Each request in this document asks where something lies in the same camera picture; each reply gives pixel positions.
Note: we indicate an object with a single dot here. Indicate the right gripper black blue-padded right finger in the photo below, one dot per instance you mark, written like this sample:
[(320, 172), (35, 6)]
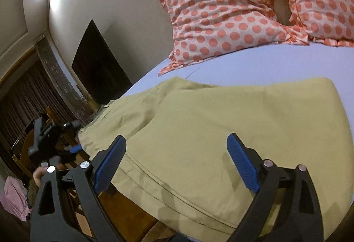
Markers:
[(299, 217)]

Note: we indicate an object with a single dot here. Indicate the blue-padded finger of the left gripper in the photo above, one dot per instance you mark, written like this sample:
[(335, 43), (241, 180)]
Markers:
[(76, 149)]

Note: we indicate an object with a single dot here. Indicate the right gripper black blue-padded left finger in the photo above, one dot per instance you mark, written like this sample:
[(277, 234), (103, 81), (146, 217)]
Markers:
[(54, 218)]

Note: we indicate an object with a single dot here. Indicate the khaki pants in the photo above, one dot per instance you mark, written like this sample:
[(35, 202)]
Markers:
[(177, 167)]

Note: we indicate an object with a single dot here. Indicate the person's left hand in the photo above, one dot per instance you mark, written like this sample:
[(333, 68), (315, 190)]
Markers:
[(38, 174)]

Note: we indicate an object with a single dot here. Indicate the dark wooden side table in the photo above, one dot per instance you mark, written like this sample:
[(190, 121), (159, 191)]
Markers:
[(66, 84)]

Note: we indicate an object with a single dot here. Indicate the pink cloth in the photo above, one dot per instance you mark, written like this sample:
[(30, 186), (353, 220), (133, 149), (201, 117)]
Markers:
[(14, 198)]

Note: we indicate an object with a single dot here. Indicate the black bedside panel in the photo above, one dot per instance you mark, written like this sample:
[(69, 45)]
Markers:
[(97, 69)]

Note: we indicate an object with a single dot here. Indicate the white bed sheet mattress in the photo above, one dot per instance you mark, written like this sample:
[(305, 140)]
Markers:
[(267, 65)]

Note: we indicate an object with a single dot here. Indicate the left polka dot pillow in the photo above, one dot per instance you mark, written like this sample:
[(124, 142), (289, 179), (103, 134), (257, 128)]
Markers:
[(203, 29)]

